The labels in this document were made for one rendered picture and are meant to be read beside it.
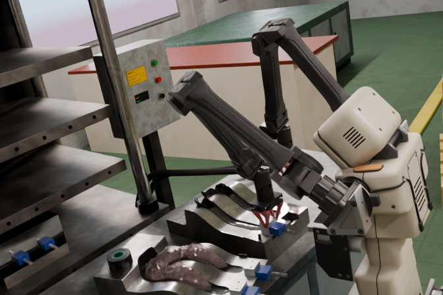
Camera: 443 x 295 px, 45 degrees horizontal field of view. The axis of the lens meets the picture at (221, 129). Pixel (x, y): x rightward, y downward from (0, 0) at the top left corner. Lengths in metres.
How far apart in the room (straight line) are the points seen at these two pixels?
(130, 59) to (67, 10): 3.74
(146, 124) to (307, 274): 1.01
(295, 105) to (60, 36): 2.83
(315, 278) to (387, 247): 0.56
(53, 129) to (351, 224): 1.25
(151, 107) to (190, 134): 2.50
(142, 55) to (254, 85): 2.09
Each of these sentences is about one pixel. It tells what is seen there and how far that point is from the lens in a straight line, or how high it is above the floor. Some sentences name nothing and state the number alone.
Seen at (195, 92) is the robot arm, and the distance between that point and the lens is 1.34.
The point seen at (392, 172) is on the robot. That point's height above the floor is 1.23.
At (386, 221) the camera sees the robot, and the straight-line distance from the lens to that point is 1.49.
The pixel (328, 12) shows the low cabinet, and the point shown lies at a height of 0.84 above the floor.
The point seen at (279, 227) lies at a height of 0.92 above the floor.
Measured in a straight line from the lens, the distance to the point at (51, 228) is 2.20.
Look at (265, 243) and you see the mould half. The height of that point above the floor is 0.88.
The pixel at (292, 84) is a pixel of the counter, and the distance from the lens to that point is 4.24.
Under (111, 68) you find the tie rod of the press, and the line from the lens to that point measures 2.19.
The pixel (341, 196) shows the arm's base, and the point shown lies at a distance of 1.30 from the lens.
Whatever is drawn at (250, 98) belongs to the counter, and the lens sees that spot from 4.46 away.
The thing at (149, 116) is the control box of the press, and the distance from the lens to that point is 2.47.
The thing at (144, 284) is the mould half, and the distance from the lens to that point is 1.76.
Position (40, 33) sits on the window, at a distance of 5.84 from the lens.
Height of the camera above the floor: 1.81
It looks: 19 degrees down
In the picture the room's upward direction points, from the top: 11 degrees counter-clockwise
